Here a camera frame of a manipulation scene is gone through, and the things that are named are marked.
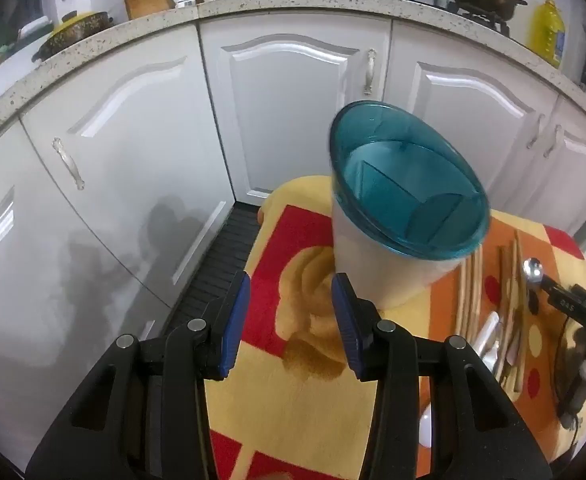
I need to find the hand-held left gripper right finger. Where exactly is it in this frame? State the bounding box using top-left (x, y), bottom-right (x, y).
top-left (330, 272), bottom-right (554, 480)

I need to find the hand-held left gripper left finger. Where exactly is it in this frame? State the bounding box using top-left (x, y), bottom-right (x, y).
top-left (26, 270), bottom-right (251, 480)

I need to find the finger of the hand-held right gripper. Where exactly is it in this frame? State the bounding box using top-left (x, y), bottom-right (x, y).
top-left (541, 274), bottom-right (586, 314)

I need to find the metal spoon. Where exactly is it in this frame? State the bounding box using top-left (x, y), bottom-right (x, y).
top-left (505, 257), bottom-right (544, 366)

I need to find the white floral utensil holder teal rim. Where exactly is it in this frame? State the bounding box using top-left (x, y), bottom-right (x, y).
top-left (328, 101), bottom-right (491, 311)

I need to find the white plastic spoon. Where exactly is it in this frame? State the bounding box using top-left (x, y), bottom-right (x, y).
top-left (473, 310), bottom-right (502, 367)
top-left (419, 400), bottom-right (434, 449)

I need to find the orange yellow red printed blanket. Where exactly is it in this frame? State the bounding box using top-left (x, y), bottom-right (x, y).
top-left (205, 175), bottom-right (586, 480)

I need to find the white cabinet door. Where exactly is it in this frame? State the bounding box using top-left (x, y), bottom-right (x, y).
top-left (520, 100), bottom-right (586, 238)
top-left (198, 14), bottom-right (392, 207)
top-left (0, 120), bottom-right (174, 466)
top-left (387, 24), bottom-right (560, 213)
top-left (20, 22), bottom-right (235, 311)

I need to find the yellow oil bottle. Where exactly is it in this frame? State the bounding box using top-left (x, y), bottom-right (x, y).
top-left (529, 0), bottom-right (567, 69)

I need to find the speckled stone countertop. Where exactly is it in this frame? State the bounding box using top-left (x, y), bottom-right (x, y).
top-left (0, 0), bottom-right (586, 156)

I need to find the frying pan with yellow lid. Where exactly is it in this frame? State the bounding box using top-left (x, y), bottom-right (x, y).
top-left (32, 10), bottom-right (115, 62)

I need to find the metal cabinet handle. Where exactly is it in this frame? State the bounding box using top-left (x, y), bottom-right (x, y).
top-left (52, 136), bottom-right (85, 191)
top-left (362, 49), bottom-right (377, 96)
top-left (544, 124), bottom-right (564, 159)
top-left (527, 114), bottom-right (546, 149)

